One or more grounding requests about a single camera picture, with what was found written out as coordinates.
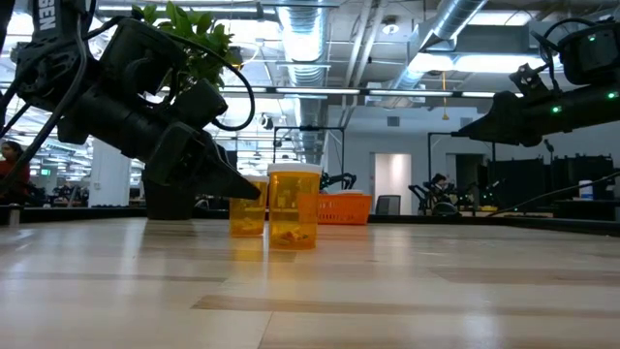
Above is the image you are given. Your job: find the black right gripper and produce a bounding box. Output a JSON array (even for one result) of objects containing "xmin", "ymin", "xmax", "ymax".
[{"xmin": 450, "ymin": 91, "xmax": 587, "ymax": 146}]

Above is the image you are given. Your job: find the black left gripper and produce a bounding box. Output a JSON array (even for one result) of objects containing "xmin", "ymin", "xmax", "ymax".
[{"xmin": 143, "ymin": 120, "xmax": 262, "ymax": 201}]

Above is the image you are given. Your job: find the orange plastic basket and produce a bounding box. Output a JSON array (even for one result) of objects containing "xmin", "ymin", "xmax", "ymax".
[{"xmin": 317, "ymin": 193, "xmax": 373, "ymax": 226}]

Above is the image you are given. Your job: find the black computer monitor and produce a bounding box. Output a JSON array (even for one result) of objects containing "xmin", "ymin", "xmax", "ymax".
[
  {"xmin": 486, "ymin": 157, "xmax": 551, "ymax": 200},
  {"xmin": 551, "ymin": 154, "xmax": 616, "ymax": 200}
]

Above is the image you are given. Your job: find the black plant pot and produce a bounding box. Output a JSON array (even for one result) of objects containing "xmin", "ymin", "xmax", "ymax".
[{"xmin": 142, "ymin": 178, "xmax": 198, "ymax": 221}]

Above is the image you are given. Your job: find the person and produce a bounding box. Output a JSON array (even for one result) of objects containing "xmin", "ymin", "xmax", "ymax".
[
  {"xmin": 429, "ymin": 173, "xmax": 460, "ymax": 215},
  {"xmin": 0, "ymin": 140, "xmax": 30, "ymax": 205}
]

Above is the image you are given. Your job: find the grey chair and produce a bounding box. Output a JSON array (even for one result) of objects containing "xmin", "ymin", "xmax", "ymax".
[{"xmin": 375, "ymin": 194, "xmax": 402, "ymax": 215}]

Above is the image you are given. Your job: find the long ceiling light strip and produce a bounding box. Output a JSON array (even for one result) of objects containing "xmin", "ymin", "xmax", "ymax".
[{"xmin": 217, "ymin": 86, "xmax": 524, "ymax": 98}]

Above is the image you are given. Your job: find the green leafy plant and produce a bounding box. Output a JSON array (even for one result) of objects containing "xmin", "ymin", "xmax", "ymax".
[{"xmin": 130, "ymin": 0, "xmax": 243, "ymax": 98}]

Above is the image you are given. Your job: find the black metal stand frame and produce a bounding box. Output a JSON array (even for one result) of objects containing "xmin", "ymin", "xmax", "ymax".
[{"xmin": 427, "ymin": 131, "xmax": 496, "ymax": 195}]

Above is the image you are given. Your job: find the yellow hanging cord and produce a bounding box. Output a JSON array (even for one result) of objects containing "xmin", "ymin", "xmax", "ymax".
[{"xmin": 441, "ymin": 71, "xmax": 450, "ymax": 122}]

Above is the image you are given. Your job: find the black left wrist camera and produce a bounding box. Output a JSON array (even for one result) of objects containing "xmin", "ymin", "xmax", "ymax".
[{"xmin": 171, "ymin": 79, "xmax": 229, "ymax": 130}]

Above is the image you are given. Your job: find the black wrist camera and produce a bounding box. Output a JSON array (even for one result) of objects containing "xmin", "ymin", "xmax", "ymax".
[
  {"xmin": 171, "ymin": 79, "xmax": 229, "ymax": 130},
  {"xmin": 508, "ymin": 62, "xmax": 553, "ymax": 101}
]

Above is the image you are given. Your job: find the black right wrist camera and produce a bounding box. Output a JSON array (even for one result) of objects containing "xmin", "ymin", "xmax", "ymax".
[{"xmin": 508, "ymin": 62, "xmax": 553, "ymax": 101}]

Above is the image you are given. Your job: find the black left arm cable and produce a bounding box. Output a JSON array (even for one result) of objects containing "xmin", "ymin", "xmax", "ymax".
[{"xmin": 164, "ymin": 31, "xmax": 257, "ymax": 132}]

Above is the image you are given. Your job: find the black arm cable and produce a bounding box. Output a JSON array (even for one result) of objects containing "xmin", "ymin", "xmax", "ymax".
[
  {"xmin": 164, "ymin": 31, "xmax": 257, "ymax": 132},
  {"xmin": 537, "ymin": 17, "xmax": 598, "ymax": 93}
]

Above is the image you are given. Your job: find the thin black slanted cable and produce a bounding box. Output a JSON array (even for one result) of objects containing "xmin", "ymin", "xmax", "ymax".
[{"xmin": 486, "ymin": 172, "xmax": 620, "ymax": 217}]

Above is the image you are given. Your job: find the silver slanted ventilation duct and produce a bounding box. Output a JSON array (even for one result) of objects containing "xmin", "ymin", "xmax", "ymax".
[{"xmin": 377, "ymin": 0, "xmax": 488, "ymax": 108}]

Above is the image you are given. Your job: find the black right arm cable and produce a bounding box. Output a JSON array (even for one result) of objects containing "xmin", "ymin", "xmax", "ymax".
[{"xmin": 537, "ymin": 17, "xmax": 598, "ymax": 93}]

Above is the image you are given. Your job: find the black aluminium table frame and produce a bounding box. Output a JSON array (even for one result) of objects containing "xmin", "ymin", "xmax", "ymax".
[{"xmin": 0, "ymin": 206, "xmax": 620, "ymax": 238}]

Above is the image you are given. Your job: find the silver round ventilation duct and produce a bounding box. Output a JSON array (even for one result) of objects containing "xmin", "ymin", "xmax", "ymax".
[{"xmin": 278, "ymin": 0, "xmax": 330, "ymax": 164}]

